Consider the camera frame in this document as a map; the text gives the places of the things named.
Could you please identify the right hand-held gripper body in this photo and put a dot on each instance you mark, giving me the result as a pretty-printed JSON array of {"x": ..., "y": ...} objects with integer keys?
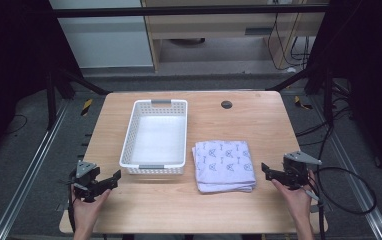
[{"x": 295, "y": 171}]

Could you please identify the person's left hand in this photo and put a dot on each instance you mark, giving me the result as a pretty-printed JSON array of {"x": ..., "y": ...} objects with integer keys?
[{"x": 85, "y": 210}]

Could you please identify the white plastic basket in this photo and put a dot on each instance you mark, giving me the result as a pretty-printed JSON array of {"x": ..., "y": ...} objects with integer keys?
[{"x": 157, "y": 140}]

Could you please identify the black horizontal frame bar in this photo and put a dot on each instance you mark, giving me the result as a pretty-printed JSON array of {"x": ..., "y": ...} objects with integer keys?
[{"x": 185, "y": 11}]

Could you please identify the white cabinet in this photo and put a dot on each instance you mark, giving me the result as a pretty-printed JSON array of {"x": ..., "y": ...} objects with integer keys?
[{"x": 105, "y": 40}]

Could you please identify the yellow black striped tape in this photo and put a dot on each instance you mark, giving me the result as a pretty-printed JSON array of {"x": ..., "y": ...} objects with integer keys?
[
  {"x": 301, "y": 103},
  {"x": 86, "y": 107}
]

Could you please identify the wooden cabinet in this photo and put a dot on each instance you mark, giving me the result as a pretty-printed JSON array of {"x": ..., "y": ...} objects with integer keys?
[{"x": 212, "y": 25}]

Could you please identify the black curtain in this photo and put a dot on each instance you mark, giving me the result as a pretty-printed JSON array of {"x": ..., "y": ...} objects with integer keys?
[
  {"x": 12, "y": 66},
  {"x": 369, "y": 66}
]

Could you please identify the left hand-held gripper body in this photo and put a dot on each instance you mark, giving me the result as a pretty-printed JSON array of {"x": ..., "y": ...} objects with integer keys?
[{"x": 85, "y": 178}]

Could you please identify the aluminium floor rail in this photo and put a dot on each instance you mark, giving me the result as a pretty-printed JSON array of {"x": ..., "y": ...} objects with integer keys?
[
  {"x": 29, "y": 170},
  {"x": 355, "y": 186}
]

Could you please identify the black metal stand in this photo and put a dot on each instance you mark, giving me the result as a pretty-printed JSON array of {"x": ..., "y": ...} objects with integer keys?
[
  {"x": 50, "y": 100},
  {"x": 327, "y": 96}
]

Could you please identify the patterned lilac towel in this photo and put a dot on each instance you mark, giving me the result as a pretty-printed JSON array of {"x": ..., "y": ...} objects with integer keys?
[{"x": 225, "y": 166}]

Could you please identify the person's right hand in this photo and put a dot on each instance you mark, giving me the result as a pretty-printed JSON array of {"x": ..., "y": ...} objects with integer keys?
[{"x": 298, "y": 201}]

